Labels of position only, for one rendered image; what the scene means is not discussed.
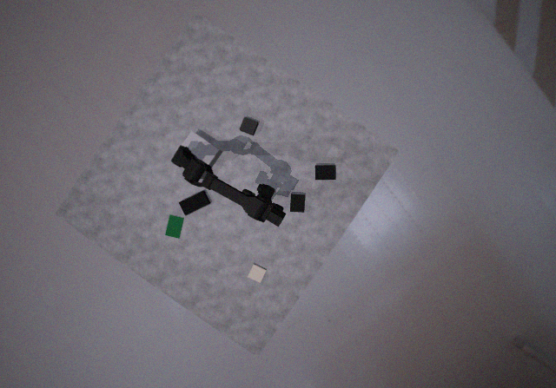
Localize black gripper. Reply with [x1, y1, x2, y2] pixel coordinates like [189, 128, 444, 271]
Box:
[242, 189, 284, 211]

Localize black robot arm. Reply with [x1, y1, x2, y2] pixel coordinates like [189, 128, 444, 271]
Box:
[171, 145, 286, 226]

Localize green rectangular block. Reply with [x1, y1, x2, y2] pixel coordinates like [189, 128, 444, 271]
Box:
[165, 215, 184, 239]

